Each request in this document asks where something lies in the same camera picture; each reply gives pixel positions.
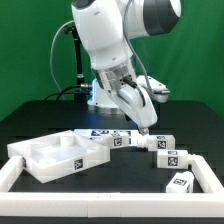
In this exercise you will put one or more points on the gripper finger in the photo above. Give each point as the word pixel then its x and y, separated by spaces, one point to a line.
pixel 143 131

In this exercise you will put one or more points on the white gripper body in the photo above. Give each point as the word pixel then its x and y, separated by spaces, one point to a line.
pixel 133 94

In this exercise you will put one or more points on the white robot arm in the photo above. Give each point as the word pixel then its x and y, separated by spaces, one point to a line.
pixel 105 28

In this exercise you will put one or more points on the white fiducial tag plate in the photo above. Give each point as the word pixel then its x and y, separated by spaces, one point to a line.
pixel 88 133

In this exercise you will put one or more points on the white U-shaped fence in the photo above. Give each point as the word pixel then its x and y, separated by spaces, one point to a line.
pixel 208 203

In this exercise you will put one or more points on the black camera stand pole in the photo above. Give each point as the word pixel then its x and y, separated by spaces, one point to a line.
pixel 79 96

